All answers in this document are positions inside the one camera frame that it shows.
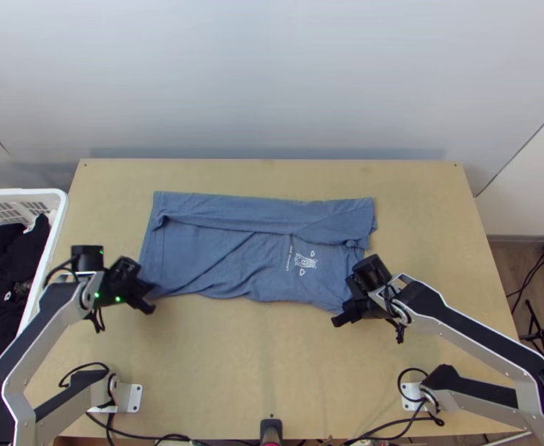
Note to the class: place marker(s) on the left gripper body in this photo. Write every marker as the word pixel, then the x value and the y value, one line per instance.
pixel 128 281

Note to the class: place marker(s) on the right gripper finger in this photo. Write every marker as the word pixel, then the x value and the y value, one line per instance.
pixel 344 319

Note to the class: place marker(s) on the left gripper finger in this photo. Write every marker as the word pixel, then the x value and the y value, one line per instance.
pixel 146 305

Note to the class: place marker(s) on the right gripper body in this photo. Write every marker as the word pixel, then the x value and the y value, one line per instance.
pixel 362 302

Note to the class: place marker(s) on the blue t-shirt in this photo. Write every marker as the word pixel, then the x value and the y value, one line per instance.
pixel 235 251

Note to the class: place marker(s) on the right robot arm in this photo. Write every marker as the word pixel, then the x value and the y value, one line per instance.
pixel 476 334

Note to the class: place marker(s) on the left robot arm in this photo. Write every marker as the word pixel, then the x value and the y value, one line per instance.
pixel 44 320

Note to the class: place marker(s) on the white laundry basket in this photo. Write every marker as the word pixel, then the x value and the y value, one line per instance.
pixel 44 204

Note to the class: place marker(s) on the heap of clothes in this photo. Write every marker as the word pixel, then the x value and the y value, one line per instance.
pixel 2 297

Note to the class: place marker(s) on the black tripod stand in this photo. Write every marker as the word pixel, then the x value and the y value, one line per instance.
pixel 543 332

